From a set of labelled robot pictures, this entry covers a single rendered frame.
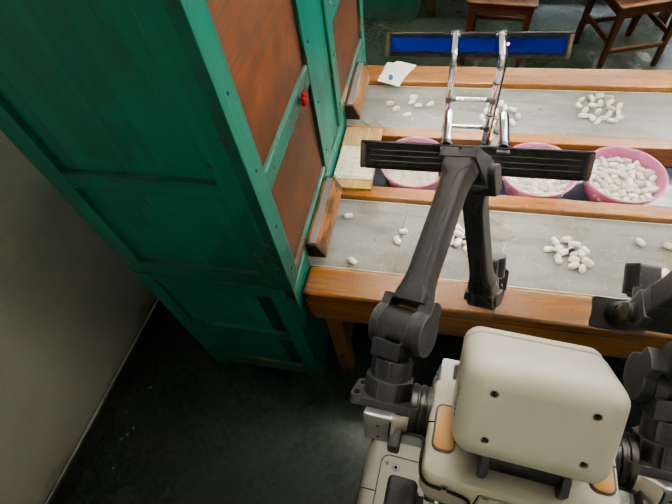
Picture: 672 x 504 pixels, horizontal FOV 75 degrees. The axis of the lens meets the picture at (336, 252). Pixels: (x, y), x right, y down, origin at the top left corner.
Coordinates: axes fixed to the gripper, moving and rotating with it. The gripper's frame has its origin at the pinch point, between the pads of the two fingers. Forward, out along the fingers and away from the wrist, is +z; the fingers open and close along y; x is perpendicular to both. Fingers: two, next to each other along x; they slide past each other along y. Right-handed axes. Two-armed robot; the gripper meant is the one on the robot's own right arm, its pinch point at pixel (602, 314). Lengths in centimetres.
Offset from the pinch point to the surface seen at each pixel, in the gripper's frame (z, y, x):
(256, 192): -26, 79, -12
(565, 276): 34.6, 0.3, -11.6
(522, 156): 8.4, 21.4, -38.5
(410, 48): 34, 61, -83
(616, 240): 42, -15, -27
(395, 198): 42, 57, -31
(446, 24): 224, 65, -220
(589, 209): 44, -7, -36
